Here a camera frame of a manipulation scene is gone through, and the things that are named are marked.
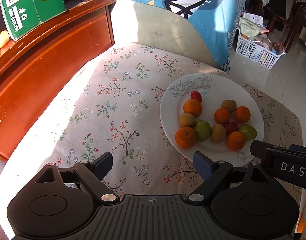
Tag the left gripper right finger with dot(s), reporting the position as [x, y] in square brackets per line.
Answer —
[217, 177]

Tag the houndstooth sofa cover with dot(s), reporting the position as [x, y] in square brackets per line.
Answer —
[240, 9]

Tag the blue patterned pillow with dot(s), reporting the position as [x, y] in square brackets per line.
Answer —
[213, 19]

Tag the small green citrus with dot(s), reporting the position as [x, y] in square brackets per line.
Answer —
[203, 130]

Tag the white floral plate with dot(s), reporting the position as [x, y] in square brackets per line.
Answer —
[211, 119]

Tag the green cardboard box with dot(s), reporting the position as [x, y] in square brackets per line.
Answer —
[21, 16]

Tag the brown kiwi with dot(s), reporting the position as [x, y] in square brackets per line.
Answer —
[230, 105]
[218, 133]
[187, 120]

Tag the large orange mandarin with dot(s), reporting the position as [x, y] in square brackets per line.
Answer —
[185, 137]

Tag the small orange mandarin back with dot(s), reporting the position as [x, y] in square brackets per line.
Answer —
[242, 115]

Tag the beige sofa armrest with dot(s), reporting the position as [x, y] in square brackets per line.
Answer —
[162, 29]

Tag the red cherry tomato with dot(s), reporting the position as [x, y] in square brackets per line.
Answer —
[196, 95]
[231, 127]

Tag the brown kiwi back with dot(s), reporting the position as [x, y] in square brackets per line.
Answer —
[230, 105]

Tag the white plastic basket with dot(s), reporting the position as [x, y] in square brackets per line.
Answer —
[264, 57]

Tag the floral tablecloth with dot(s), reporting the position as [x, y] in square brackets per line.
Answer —
[113, 105]

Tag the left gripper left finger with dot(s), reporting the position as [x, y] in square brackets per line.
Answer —
[88, 178]

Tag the brown kiwi front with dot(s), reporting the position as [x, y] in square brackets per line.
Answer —
[218, 133]

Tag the large green citrus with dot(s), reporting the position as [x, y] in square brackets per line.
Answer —
[249, 132]

